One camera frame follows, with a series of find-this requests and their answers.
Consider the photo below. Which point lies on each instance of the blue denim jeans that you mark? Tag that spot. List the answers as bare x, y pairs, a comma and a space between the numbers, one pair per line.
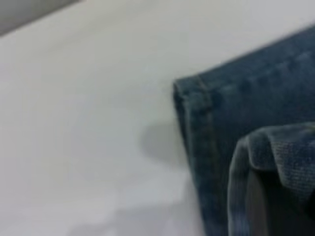
246, 103

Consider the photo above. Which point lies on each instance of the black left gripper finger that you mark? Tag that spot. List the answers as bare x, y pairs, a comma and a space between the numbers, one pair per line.
257, 209

